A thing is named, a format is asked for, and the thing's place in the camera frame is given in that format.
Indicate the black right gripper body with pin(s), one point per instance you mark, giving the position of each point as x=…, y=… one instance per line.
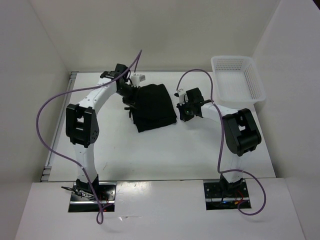
x=186, y=110

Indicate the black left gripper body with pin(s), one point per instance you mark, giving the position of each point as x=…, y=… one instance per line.
x=129, y=94

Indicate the black shorts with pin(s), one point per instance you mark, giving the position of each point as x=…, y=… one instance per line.
x=150, y=107

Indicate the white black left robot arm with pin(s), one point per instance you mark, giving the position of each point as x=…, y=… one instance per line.
x=82, y=126

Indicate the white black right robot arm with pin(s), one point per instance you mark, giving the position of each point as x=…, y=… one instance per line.
x=240, y=133

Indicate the white plastic mesh basket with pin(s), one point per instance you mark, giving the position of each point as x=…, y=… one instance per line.
x=236, y=80

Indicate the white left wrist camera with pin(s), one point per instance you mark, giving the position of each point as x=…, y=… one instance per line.
x=136, y=79

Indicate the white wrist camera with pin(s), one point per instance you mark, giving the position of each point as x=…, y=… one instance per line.
x=182, y=96
x=136, y=79

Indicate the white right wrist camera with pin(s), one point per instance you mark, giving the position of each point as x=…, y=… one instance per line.
x=182, y=96

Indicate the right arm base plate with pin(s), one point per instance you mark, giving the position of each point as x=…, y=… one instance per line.
x=217, y=199

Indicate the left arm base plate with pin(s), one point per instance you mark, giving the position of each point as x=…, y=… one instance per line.
x=84, y=202

